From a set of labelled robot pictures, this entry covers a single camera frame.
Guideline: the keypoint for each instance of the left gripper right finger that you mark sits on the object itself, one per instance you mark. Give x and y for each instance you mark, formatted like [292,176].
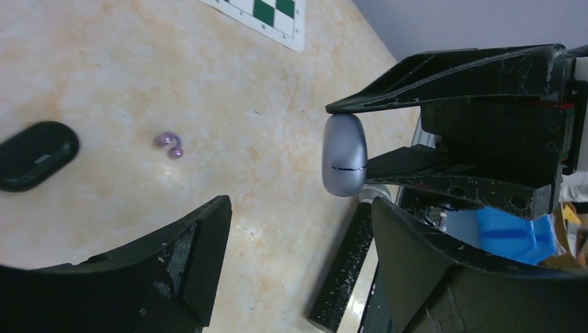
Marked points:
[437,283]

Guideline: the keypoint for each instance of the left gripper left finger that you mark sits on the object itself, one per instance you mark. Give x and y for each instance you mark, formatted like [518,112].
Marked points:
[165,281]

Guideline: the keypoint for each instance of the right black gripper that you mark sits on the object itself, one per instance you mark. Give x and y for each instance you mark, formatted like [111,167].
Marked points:
[509,123]

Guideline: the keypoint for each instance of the grey oval charging case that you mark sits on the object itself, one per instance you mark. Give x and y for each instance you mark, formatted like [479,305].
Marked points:
[344,155]

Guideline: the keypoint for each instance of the black earbud charging case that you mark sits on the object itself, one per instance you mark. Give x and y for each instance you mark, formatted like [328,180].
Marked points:
[34,154]

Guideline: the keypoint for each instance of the blue plastic bin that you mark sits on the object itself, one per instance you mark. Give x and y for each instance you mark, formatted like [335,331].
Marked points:
[511,237]

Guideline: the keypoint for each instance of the purple earbud pair upper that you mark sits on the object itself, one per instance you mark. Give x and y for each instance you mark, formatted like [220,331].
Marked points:
[172,141]

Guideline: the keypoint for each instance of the green white chessboard mat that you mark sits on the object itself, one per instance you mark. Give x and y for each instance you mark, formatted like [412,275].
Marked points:
[281,20]

